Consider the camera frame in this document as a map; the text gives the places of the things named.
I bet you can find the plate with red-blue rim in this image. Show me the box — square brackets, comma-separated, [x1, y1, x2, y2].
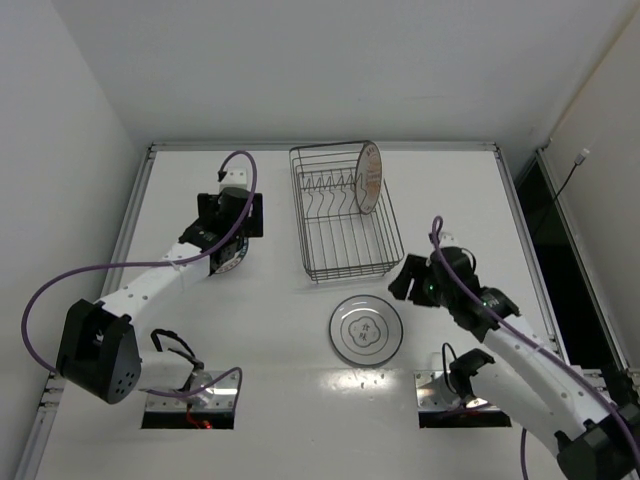
[209, 235, 249, 276]

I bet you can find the white plate with grey rim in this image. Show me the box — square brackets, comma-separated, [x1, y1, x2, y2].
[328, 294, 404, 368]

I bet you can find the orange sunburst pattern plate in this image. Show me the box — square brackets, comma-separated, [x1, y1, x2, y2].
[354, 141, 383, 215]

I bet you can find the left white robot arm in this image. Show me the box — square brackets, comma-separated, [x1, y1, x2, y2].
[56, 187, 263, 404]

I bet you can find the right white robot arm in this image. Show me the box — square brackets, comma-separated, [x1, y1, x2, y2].
[388, 247, 639, 479]

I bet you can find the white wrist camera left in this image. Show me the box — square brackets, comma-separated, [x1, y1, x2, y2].
[218, 167, 250, 191]

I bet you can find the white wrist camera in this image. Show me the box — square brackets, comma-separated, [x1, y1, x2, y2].
[438, 231, 464, 248]
[218, 167, 250, 191]

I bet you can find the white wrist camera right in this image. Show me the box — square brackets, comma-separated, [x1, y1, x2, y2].
[438, 231, 464, 248]

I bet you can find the grey wire dish rack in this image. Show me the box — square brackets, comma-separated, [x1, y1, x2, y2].
[289, 140, 404, 283]

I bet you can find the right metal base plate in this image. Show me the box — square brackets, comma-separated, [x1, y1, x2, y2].
[414, 370, 498, 413]

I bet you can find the metal base plate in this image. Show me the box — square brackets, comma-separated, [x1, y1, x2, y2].
[414, 370, 498, 413]
[145, 367, 243, 413]

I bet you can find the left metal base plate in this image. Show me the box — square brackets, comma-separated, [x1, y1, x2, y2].
[145, 367, 243, 413]

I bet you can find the black wall cable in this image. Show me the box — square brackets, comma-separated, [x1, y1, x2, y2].
[529, 147, 592, 236]

